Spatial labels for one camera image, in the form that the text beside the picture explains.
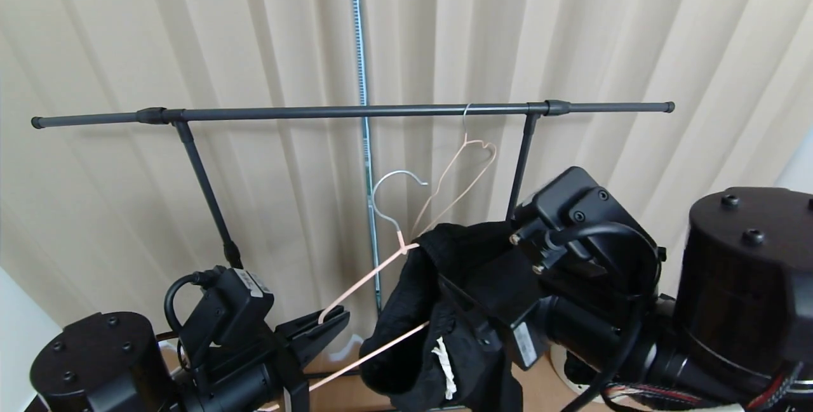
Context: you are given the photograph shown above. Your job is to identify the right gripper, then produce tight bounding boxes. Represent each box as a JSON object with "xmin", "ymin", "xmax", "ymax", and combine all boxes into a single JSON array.
[{"xmin": 505, "ymin": 296, "xmax": 675, "ymax": 400}]

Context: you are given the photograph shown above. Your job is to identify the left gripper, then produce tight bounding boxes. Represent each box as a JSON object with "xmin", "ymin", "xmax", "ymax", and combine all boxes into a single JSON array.
[{"xmin": 180, "ymin": 328, "xmax": 313, "ymax": 412}]

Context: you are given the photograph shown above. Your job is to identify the black shorts with white cord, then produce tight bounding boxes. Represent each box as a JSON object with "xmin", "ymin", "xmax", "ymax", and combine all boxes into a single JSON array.
[{"xmin": 359, "ymin": 222, "xmax": 548, "ymax": 412}]

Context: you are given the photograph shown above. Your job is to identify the pink clothes hanger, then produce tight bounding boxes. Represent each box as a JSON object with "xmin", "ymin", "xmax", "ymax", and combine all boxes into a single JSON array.
[
  {"xmin": 260, "ymin": 169, "xmax": 433, "ymax": 412},
  {"xmin": 410, "ymin": 103, "xmax": 498, "ymax": 241}
]

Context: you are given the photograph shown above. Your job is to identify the black clothes rack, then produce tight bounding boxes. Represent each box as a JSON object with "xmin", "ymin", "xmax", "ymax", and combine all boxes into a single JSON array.
[{"xmin": 30, "ymin": 100, "xmax": 676, "ymax": 271}]

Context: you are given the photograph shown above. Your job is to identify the beige curtain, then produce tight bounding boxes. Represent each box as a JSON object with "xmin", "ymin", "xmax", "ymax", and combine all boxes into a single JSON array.
[{"xmin": 0, "ymin": 0, "xmax": 813, "ymax": 362}]

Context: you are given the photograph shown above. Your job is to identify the black cable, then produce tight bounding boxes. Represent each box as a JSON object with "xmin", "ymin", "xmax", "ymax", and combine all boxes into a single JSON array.
[{"xmin": 545, "ymin": 220, "xmax": 664, "ymax": 412}]

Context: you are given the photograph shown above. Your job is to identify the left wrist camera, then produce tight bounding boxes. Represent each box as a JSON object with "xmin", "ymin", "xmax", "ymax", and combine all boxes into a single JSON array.
[{"xmin": 164, "ymin": 265, "xmax": 276, "ymax": 369}]

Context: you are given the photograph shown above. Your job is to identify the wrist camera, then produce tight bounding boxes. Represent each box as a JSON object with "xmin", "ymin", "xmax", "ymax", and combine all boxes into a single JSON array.
[
  {"xmin": 508, "ymin": 166, "xmax": 666, "ymax": 311},
  {"xmin": 164, "ymin": 265, "xmax": 276, "ymax": 369}
]

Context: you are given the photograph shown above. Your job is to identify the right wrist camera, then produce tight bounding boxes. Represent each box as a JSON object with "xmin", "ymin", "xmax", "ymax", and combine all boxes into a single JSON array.
[{"xmin": 508, "ymin": 166, "xmax": 666, "ymax": 311}]

